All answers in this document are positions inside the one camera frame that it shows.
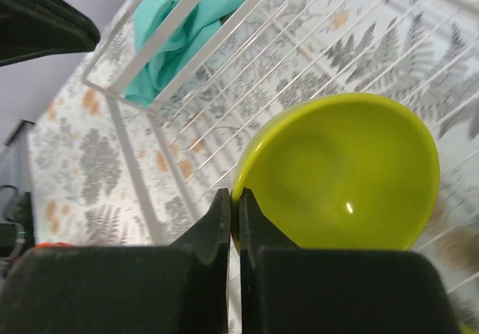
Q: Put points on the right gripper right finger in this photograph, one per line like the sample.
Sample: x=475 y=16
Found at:
x=287 y=289

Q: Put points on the lime green bowl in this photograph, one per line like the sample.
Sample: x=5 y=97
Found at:
x=469 y=325
x=346 y=171

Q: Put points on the white wire dish rack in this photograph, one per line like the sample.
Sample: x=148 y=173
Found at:
x=273 y=54

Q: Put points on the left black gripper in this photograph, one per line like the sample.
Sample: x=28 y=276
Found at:
x=17 y=225

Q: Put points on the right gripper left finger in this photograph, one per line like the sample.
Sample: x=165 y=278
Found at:
x=178 y=288

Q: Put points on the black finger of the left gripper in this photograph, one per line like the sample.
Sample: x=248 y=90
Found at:
x=36 y=28

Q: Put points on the floral table mat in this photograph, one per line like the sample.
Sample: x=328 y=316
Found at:
x=99 y=174

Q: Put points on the teal cloth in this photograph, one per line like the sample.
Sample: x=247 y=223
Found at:
x=190 y=36

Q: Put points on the red orange bowl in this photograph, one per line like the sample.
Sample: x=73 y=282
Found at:
x=51 y=245

